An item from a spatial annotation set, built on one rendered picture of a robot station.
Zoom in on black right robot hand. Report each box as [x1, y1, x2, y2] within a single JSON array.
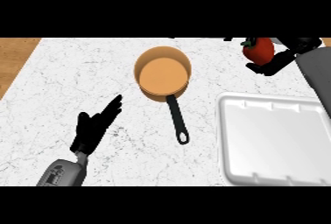
[[243, 37, 323, 77]]

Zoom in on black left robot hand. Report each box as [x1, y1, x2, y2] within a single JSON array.
[[67, 94, 124, 156]]

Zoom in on white plastic tray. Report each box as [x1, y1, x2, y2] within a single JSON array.
[[214, 91, 331, 187]]

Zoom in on orange pot with black handle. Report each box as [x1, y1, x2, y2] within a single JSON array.
[[132, 45, 192, 145]]

